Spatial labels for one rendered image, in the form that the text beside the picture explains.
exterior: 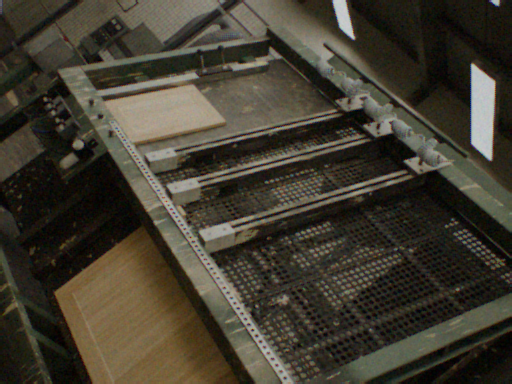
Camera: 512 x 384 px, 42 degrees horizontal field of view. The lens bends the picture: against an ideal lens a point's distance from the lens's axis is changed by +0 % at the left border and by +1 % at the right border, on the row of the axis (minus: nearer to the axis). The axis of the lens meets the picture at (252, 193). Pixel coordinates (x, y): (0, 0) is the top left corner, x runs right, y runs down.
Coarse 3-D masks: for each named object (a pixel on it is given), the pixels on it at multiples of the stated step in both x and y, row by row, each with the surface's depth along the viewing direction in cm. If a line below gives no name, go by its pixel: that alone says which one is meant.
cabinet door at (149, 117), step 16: (144, 96) 332; (160, 96) 333; (176, 96) 335; (192, 96) 336; (112, 112) 318; (128, 112) 320; (144, 112) 321; (160, 112) 322; (176, 112) 323; (192, 112) 325; (208, 112) 325; (128, 128) 309; (144, 128) 310; (160, 128) 312; (176, 128) 312; (192, 128) 313; (208, 128) 318
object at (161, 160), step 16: (352, 96) 330; (336, 112) 326; (352, 112) 327; (256, 128) 308; (272, 128) 311; (288, 128) 311; (304, 128) 316; (320, 128) 322; (192, 144) 294; (208, 144) 297; (224, 144) 297; (240, 144) 302; (256, 144) 307; (144, 160) 288; (160, 160) 284; (176, 160) 289; (192, 160) 293
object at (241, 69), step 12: (264, 60) 367; (228, 72) 354; (240, 72) 358; (252, 72) 363; (132, 84) 335; (144, 84) 336; (156, 84) 337; (168, 84) 340; (180, 84) 344; (108, 96) 327; (120, 96) 330
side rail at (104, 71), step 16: (192, 48) 369; (208, 48) 370; (240, 48) 379; (256, 48) 385; (96, 64) 346; (112, 64) 347; (128, 64) 350; (144, 64) 355; (160, 64) 360; (176, 64) 365; (192, 64) 370; (208, 64) 375; (96, 80) 346; (112, 80) 351; (128, 80) 356
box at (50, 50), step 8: (48, 32) 323; (56, 32) 320; (40, 40) 321; (48, 40) 319; (56, 40) 316; (32, 48) 320; (40, 48) 317; (48, 48) 317; (56, 48) 319; (64, 48) 321; (32, 56) 316; (40, 56) 317; (48, 56) 319; (56, 56) 321; (64, 56) 323; (40, 64) 320; (48, 64) 322; (56, 64) 324; (48, 72) 324
